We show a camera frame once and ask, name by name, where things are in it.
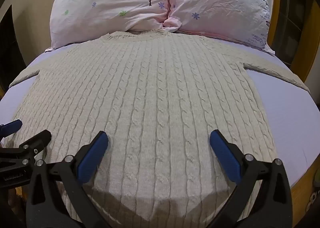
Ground wooden bed frame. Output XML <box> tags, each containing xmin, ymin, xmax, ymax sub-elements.
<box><xmin>271</xmin><ymin>0</ymin><xmax>320</xmax><ymax>228</ymax></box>

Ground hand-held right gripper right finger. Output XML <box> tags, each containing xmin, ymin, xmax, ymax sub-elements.
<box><xmin>209</xmin><ymin>129</ymin><xmax>293</xmax><ymax>228</ymax></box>

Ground cream cable-knit sweater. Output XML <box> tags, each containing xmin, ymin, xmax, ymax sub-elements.
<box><xmin>4</xmin><ymin>29</ymin><xmax>310</xmax><ymax>228</ymax></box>

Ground pink floral pillow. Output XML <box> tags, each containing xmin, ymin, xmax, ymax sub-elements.
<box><xmin>45</xmin><ymin>0</ymin><xmax>173</xmax><ymax>51</ymax></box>
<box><xmin>161</xmin><ymin>0</ymin><xmax>275</xmax><ymax>55</ymax></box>

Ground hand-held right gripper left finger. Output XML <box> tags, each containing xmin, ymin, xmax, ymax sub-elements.
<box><xmin>26</xmin><ymin>131</ymin><xmax>113</xmax><ymax>228</ymax></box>

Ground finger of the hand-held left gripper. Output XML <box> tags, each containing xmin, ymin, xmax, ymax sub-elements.
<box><xmin>0</xmin><ymin>119</ymin><xmax>23</xmax><ymax>138</ymax></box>
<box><xmin>0</xmin><ymin>129</ymin><xmax>52</xmax><ymax>168</ymax></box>

